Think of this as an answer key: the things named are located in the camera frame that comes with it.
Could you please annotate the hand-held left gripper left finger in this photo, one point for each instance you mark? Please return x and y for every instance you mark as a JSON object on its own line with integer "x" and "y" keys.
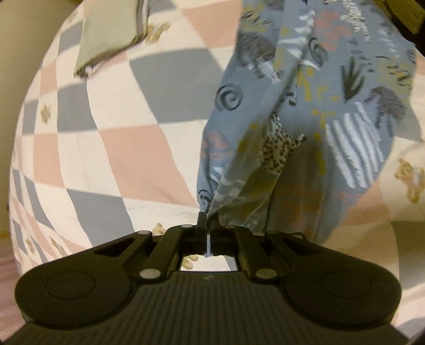
{"x": 201, "y": 222}

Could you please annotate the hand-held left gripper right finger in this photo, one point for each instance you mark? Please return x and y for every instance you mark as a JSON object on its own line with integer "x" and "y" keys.
{"x": 240, "y": 242}

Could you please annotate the blue animal print garment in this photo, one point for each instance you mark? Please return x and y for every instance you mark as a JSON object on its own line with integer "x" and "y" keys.
{"x": 298, "y": 132}

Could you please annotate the pink grey checkered quilt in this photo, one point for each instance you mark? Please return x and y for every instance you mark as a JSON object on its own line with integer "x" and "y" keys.
{"x": 116, "y": 149}

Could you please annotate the beige folded cloth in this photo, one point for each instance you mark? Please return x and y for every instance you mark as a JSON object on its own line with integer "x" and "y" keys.
{"x": 106, "y": 39}

